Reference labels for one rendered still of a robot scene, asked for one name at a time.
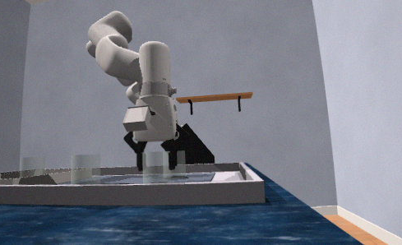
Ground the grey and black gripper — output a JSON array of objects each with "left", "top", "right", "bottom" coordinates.
[{"left": 123, "top": 94, "right": 190, "bottom": 171}]

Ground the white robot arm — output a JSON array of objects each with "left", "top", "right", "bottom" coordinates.
[{"left": 86, "top": 12, "right": 177, "bottom": 132}]

